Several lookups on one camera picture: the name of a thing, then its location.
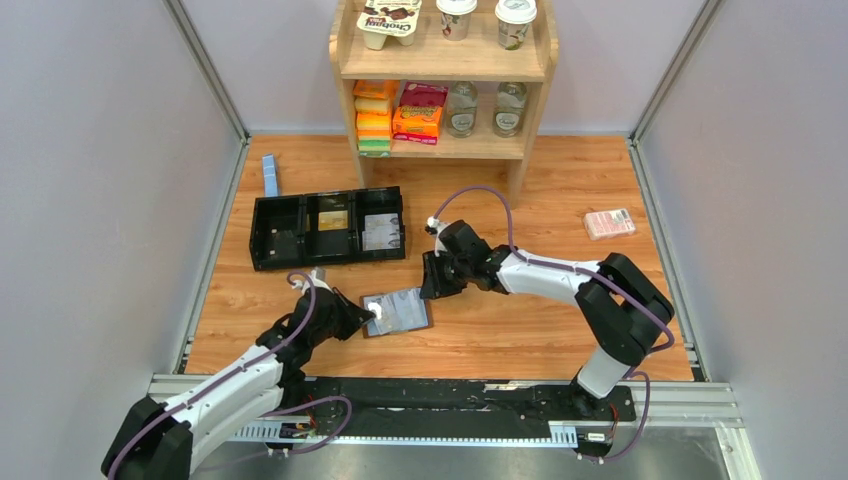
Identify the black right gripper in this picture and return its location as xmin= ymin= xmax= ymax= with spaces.
xmin=419 ymin=249 xmax=471 ymax=301

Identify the brown leather card holder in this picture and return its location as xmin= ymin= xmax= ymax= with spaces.
xmin=360 ymin=287 xmax=433 ymax=338

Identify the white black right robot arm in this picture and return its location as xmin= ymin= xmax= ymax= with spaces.
xmin=420 ymin=217 xmax=675 ymax=419

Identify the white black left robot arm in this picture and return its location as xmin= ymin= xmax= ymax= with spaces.
xmin=101 ymin=286 xmax=383 ymax=479

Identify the silver VIP card middle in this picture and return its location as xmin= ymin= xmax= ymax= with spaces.
xmin=362 ymin=228 xmax=403 ymax=251

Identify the silver vip card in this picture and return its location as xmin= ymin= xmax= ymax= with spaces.
xmin=362 ymin=228 xmax=403 ymax=251
xmin=364 ymin=213 xmax=401 ymax=232

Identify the silver VIP card top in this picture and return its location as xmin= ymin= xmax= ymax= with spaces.
xmin=364 ymin=213 xmax=401 ymax=232

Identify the gold credit card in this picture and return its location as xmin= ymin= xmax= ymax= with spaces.
xmin=317 ymin=210 xmax=349 ymax=232

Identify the pink wrapped card pack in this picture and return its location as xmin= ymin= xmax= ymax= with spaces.
xmin=583 ymin=208 xmax=636 ymax=241

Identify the black three-compartment tray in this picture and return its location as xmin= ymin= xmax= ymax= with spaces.
xmin=249 ymin=186 xmax=406 ymax=271

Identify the orange snack box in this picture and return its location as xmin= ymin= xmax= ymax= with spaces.
xmin=392 ymin=105 xmax=443 ymax=139

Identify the left glass water bottle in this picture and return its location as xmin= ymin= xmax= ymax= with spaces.
xmin=444 ymin=81 xmax=478 ymax=138

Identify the glass water bottle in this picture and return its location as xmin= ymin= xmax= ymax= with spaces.
xmin=444 ymin=81 xmax=478 ymax=138
xmin=492 ymin=82 xmax=528 ymax=138

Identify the right glass water bottle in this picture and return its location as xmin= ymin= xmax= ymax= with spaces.
xmin=492 ymin=82 xmax=528 ymax=138

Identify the blue plastic strip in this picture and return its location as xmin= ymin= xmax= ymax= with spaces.
xmin=262 ymin=154 xmax=280 ymax=197

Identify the red snack box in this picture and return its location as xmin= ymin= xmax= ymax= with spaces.
xmin=399 ymin=81 xmax=449 ymax=107

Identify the stack of colourful sponges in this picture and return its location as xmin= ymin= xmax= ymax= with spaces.
xmin=353 ymin=79 xmax=400 ymax=157

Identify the wooden shelf unit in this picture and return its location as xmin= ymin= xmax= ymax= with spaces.
xmin=328 ymin=0 xmax=560 ymax=211

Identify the left paper coffee cup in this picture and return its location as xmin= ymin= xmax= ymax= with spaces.
xmin=436 ymin=0 xmax=478 ymax=41

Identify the paper coffee cup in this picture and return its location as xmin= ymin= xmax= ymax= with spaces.
xmin=495 ymin=0 xmax=538 ymax=51
xmin=436 ymin=0 xmax=478 ymax=41

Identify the right paper coffee cup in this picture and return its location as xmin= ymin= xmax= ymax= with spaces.
xmin=495 ymin=0 xmax=538 ymax=51

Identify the yogurt cup multipack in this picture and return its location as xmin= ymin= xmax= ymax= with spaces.
xmin=356 ymin=0 xmax=421 ymax=50

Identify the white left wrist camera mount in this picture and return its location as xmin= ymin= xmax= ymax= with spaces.
xmin=295 ymin=267 xmax=332 ymax=292

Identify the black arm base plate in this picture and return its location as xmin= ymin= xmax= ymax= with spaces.
xmin=281 ymin=377 xmax=639 ymax=440

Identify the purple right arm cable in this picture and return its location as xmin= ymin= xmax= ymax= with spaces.
xmin=430 ymin=185 xmax=676 ymax=464

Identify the aluminium frame rail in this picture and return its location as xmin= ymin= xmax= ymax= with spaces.
xmin=115 ymin=374 xmax=763 ymax=480

